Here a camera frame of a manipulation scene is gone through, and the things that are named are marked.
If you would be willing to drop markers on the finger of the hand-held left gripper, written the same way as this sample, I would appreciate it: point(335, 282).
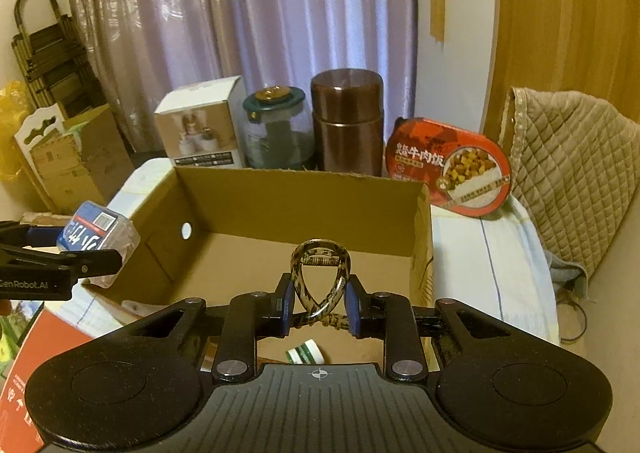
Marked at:
point(90, 262)
point(42, 236)

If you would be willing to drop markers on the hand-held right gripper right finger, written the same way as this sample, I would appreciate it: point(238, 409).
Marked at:
point(352, 305)

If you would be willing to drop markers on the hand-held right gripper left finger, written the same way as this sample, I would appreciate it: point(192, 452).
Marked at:
point(287, 305)

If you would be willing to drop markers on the clear plastic box blue label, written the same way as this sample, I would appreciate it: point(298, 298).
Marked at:
point(95, 228)

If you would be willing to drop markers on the tortoiseshell hair claw clip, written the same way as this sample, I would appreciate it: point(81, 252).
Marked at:
point(320, 317)

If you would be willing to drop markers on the brown cardboard box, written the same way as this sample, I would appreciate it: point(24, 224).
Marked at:
point(300, 203)

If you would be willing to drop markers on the green white striped packet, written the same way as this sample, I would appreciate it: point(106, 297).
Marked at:
point(305, 353)

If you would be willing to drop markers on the red printed board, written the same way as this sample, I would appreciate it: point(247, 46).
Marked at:
point(35, 353)

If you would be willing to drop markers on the brown printed storage carton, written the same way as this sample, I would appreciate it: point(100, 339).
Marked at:
point(95, 153)

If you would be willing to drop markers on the white scalloped board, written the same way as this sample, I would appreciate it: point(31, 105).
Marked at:
point(37, 125)

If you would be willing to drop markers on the yellow plastic bag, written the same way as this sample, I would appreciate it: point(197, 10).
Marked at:
point(12, 108)

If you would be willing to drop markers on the light checkered bed sheet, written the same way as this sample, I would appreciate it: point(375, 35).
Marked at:
point(475, 253)

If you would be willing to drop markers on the red oval meal box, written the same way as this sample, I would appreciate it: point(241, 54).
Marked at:
point(450, 168)

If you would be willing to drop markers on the white product box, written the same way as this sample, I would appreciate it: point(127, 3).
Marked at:
point(200, 133)

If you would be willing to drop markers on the glass jar green lid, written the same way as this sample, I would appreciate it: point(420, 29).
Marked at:
point(272, 133)

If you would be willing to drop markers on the folded step ladder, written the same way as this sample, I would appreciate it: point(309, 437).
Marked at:
point(50, 58)

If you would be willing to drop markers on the beige quilted blanket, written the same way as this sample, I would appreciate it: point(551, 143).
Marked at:
point(575, 163)

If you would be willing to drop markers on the purple curtain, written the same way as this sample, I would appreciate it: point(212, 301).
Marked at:
point(250, 8)

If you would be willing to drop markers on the brown tape strip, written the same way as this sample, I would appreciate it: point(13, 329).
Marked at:
point(437, 3)

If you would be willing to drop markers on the wooden door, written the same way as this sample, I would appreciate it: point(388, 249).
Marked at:
point(550, 8)

